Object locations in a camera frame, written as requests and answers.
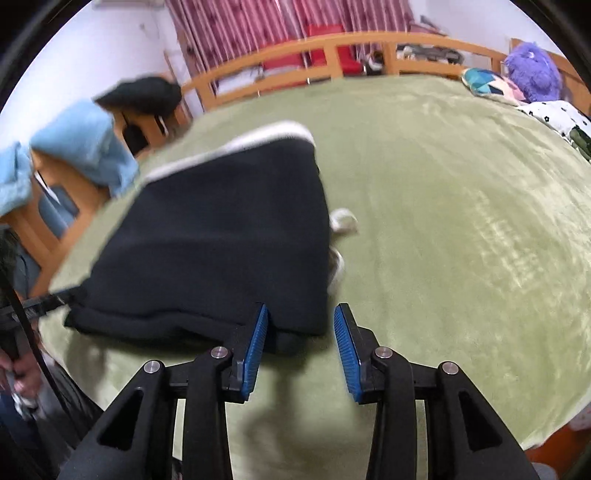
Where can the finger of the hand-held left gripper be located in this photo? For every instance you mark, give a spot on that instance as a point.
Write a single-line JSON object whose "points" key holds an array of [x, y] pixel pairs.
{"points": [[46, 303]]}

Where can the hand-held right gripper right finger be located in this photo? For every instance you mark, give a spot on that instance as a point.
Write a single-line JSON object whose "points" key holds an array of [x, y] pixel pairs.
{"points": [[346, 353]]}

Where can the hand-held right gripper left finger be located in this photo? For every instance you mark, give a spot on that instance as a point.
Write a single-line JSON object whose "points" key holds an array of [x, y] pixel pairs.
{"points": [[255, 353]]}

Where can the black pants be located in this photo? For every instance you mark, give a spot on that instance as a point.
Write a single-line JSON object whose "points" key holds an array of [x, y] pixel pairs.
{"points": [[221, 240]]}

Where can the person's left hand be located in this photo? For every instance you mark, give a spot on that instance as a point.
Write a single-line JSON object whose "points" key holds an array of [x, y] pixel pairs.
{"points": [[25, 381]]}

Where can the person's dark clothing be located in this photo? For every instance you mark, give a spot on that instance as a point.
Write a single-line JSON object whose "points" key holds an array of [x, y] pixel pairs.
{"points": [[64, 415]]}

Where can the light blue fleece garment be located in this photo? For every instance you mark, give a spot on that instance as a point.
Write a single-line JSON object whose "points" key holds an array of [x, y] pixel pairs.
{"points": [[13, 184], [83, 138]]}

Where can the green fleece blanket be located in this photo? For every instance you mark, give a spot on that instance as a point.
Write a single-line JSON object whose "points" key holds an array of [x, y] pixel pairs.
{"points": [[438, 221]]}

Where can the black garment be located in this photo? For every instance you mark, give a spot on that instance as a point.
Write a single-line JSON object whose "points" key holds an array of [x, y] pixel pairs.
{"points": [[143, 94]]}

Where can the red storage box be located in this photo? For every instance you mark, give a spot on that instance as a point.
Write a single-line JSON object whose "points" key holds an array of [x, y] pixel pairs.
{"points": [[325, 53]]}

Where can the teal patterned pillow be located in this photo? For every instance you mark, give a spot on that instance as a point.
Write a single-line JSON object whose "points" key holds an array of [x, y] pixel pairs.
{"points": [[485, 83]]}

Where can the white dotted bedding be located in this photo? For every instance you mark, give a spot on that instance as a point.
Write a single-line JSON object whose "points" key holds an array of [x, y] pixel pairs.
{"points": [[558, 117]]}

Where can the pink curtain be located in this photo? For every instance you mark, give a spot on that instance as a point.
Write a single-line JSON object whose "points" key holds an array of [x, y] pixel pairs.
{"points": [[240, 27]]}

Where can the purple plush toy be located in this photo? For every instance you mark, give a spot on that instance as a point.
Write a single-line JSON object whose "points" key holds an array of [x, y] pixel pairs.
{"points": [[533, 69]]}

